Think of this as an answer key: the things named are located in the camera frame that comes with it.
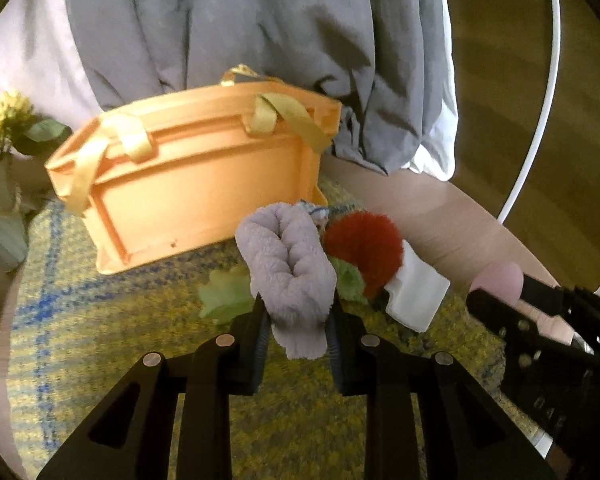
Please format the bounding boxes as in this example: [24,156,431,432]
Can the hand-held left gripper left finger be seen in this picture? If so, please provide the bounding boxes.
[36,292,271,480]

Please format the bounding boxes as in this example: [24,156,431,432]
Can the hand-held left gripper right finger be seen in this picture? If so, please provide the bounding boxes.
[328,304,559,480]

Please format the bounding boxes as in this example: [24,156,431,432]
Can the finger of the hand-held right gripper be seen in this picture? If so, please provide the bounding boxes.
[466,287,546,356]
[520,274,568,318]

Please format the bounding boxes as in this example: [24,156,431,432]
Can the pink soft ball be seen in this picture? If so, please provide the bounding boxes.
[469,261,525,307]

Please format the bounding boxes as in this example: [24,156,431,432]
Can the lavender fluffy towel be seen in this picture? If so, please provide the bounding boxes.
[235,201,339,361]

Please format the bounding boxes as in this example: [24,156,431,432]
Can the green plush leaf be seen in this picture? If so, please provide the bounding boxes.
[199,256,367,325]

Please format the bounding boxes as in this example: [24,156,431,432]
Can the white folded cloth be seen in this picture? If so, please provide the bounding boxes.
[383,240,452,333]

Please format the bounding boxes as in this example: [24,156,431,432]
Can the red fluffy pom-pom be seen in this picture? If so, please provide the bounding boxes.
[323,211,406,301]

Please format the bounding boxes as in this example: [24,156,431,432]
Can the yellow blue plaid mat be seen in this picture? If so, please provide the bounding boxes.
[5,180,542,480]

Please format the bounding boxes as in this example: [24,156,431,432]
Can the blue white knitted cloth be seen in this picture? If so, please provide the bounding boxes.
[296,200,332,233]

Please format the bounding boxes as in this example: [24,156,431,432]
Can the orange plastic basket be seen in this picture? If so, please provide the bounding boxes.
[44,64,343,276]

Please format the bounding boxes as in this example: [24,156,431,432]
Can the white hoop tube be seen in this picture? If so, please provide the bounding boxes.
[497,0,562,227]

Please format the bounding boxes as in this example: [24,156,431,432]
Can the green ribbed vase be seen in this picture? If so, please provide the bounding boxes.
[0,159,31,274]

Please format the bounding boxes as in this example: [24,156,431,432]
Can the grey quilt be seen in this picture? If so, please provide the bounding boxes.
[62,0,457,177]

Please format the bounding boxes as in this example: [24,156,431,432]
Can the yellow artificial flowers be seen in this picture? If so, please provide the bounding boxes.
[0,91,74,177]

